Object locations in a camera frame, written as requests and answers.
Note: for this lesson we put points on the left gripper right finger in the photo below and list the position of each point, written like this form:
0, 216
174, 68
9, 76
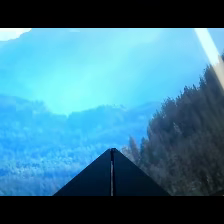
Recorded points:
130, 176

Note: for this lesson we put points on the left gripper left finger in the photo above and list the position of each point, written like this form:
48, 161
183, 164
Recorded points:
96, 176

